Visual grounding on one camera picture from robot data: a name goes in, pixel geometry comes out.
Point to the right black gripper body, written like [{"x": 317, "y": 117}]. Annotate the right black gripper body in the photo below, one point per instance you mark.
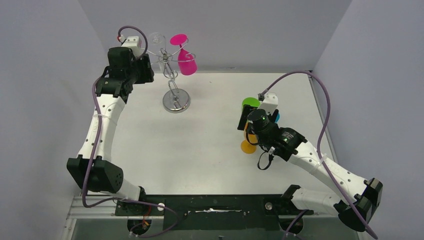
[{"x": 243, "y": 117}]

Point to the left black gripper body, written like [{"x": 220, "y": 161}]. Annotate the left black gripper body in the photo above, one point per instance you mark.
[{"x": 145, "y": 68}]

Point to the green wine glass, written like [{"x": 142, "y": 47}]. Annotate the green wine glass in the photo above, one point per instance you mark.
[{"x": 250, "y": 102}]

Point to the blue wine glass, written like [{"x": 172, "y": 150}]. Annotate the blue wine glass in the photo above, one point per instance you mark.
[{"x": 276, "y": 117}]

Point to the orange wine glass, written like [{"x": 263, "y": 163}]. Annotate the orange wine glass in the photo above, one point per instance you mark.
[{"x": 247, "y": 145}]

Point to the clear wine glass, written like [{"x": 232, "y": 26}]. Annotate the clear wine glass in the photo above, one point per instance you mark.
[{"x": 157, "y": 42}]

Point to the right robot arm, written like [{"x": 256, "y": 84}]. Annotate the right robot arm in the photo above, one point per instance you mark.
[{"x": 354, "y": 199}]

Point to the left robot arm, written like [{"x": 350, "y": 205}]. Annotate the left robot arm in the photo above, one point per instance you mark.
[{"x": 92, "y": 169}]

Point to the pink wine glass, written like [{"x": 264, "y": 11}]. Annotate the pink wine glass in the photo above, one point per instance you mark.
[{"x": 185, "y": 60}]

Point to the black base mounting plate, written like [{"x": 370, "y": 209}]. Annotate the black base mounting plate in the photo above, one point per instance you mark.
[{"x": 208, "y": 212}]

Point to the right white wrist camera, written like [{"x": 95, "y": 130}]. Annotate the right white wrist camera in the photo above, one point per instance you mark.
[{"x": 269, "y": 103}]

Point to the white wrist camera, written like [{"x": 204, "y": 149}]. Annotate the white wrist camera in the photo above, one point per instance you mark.
[
  {"x": 132, "y": 42},
  {"x": 269, "y": 103}
]

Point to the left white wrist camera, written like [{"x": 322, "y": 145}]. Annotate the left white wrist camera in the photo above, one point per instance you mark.
[{"x": 132, "y": 42}]

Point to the chrome wire glass rack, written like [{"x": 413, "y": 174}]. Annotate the chrome wire glass rack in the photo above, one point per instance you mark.
[{"x": 175, "y": 100}]

